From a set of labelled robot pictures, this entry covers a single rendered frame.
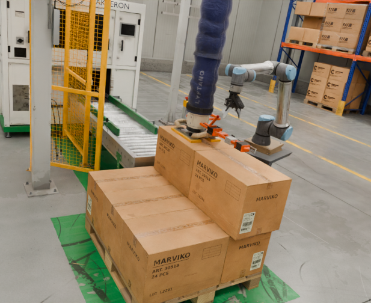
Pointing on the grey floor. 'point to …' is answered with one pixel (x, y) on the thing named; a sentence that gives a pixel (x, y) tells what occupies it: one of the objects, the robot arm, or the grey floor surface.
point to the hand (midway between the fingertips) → (231, 119)
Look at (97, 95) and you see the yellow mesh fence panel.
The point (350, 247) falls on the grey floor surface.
